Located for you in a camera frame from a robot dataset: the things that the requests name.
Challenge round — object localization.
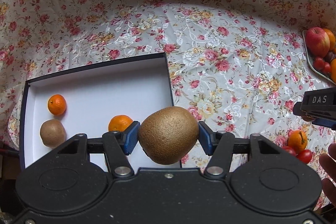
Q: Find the orange mandarin without stem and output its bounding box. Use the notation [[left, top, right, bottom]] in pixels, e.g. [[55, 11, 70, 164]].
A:
[[108, 115, 133, 131]]

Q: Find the orange mandarin with stem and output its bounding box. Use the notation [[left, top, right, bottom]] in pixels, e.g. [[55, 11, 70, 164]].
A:
[[288, 130, 307, 154]]

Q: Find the large brown kiwi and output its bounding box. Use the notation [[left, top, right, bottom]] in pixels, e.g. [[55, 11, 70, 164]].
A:
[[138, 106, 199, 165]]

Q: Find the person hand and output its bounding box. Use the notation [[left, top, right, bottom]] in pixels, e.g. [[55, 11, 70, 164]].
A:
[[319, 143, 336, 207]]

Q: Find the red cherry tomato on tray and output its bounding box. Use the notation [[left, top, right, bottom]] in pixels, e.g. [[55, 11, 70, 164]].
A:
[[313, 57, 325, 71], [322, 62, 332, 75]]

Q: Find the large bumpy orange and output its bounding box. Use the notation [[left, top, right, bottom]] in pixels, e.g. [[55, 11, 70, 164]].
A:
[[330, 59, 336, 83]]

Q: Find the pale green fruit tray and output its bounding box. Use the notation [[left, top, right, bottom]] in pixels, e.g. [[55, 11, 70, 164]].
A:
[[302, 29, 336, 85]]

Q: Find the dark plum on tray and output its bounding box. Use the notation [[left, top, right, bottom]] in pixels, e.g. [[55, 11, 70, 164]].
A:
[[323, 51, 336, 64]]

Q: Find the black box white interior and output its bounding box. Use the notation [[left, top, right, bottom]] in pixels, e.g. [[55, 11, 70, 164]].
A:
[[19, 53, 173, 169]]

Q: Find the red apple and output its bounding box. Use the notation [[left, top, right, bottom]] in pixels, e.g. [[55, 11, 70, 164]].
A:
[[305, 27, 330, 58]]

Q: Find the brown kiwi in box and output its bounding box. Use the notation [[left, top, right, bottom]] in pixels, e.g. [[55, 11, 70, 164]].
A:
[[40, 119, 66, 148]]

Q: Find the orange behind apple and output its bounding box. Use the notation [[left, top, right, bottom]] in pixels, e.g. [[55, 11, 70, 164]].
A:
[[323, 28, 336, 51]]

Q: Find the orange mandarin in box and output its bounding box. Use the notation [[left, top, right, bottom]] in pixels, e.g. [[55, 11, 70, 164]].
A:
[[47, 94, 67, 116]]

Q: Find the floral tablecloth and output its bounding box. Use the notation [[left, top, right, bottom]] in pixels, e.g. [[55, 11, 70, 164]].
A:
[[1, 0, 335, 178]]

